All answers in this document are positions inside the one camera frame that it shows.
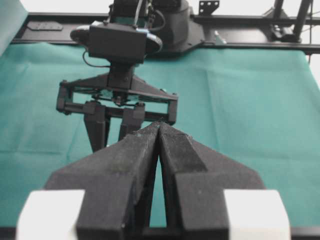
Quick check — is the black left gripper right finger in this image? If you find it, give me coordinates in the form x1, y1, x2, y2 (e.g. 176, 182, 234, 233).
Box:
158, 123, 265, 240

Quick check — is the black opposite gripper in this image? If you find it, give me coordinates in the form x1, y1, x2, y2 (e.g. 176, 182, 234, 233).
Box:
56, 65, 178, 152

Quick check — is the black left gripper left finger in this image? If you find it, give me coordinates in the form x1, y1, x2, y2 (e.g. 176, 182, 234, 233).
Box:
44, 122, 159, 240

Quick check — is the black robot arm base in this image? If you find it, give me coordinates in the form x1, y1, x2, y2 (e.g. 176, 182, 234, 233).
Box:
152, 0, 205, 57

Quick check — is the green cloth mat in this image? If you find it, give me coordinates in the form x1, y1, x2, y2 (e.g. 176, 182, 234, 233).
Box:
0, 43, 320, 227

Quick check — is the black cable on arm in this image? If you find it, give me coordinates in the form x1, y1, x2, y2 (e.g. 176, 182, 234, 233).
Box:
82, 50, 112, 68

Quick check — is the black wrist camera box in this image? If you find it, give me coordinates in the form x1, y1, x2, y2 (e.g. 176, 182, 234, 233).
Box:
88, 23, 147, 64

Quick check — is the black metal frame rail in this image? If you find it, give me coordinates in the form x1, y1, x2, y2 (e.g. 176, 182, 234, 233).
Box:
12, 0, 320, 55

